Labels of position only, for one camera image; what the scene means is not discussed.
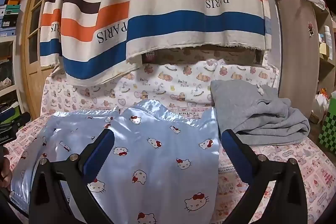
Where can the wooden cabinet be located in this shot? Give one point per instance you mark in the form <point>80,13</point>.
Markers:
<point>296,56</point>

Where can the bear sticker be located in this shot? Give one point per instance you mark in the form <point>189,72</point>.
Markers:
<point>311,28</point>

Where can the pink printed bed sheet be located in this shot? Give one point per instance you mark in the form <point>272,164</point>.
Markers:
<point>288,169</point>

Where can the grey sweatpants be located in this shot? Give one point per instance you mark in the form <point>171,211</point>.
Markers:
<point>249,113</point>

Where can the white bag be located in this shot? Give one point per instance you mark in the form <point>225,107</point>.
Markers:
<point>321,106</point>

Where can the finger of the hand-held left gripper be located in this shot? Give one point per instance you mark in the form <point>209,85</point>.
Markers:
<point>22,119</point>

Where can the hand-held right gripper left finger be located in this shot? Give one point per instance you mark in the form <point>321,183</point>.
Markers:
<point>101,154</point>

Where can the stack of shoe boxes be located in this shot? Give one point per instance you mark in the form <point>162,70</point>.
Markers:
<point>10,16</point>

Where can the striped hanging cloth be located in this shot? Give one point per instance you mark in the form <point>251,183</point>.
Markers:
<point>183,3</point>

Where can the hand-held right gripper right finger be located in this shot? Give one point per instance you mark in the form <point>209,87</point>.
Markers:
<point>235,155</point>

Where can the light blue cat-print satin pants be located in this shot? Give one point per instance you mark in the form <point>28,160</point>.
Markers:
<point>157,161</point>

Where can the green checkered box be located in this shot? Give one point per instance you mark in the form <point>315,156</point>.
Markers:
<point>329,129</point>

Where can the white shelf unit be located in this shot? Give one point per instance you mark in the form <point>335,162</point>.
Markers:
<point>14,61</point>

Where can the wooden shelf unit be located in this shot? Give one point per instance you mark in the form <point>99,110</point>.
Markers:
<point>328,64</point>

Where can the wooden glass-panel door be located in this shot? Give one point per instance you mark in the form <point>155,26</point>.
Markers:
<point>34,29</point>

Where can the white plastic bottle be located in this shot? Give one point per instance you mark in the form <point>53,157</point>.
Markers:
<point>328,37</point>

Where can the white bear-print bedding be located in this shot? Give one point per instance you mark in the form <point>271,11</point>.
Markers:
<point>170,82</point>

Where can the person's left hand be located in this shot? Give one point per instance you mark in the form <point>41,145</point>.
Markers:
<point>5,169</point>

